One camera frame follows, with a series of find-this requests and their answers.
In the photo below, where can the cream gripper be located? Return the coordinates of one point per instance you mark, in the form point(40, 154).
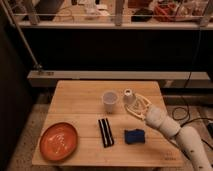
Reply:
point(137, 112)

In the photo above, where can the clear plastic bottle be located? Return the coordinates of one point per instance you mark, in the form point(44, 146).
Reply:
point(130, 99)

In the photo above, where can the blue sponge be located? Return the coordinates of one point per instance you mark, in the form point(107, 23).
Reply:
point(134, 136)

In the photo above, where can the wooden table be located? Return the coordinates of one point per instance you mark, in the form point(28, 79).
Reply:
point(80, 104)

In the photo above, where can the black striped case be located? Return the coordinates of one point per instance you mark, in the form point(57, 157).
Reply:
point(106, 133)

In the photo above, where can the orange plate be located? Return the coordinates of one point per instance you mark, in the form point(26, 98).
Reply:
point(58, 142)

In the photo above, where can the metal support pole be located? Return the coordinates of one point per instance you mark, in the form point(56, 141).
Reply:
point(38, 68)

